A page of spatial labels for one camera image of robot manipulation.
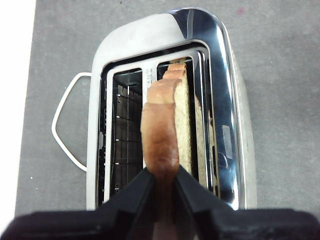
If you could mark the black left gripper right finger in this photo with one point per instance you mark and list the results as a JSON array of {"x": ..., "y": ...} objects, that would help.
[{"x": 237, "y": 225}]

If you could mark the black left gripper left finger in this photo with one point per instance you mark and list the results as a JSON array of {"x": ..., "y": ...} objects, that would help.
[{"x": 100, "y": 222}]

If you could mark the brown bread slice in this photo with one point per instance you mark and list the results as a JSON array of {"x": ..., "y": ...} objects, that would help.
[{"x": 160, "y": 130}]

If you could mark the cream two-slot toaster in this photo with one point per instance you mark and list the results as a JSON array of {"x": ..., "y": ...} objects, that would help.
[{"x": 165, "y": 32}]

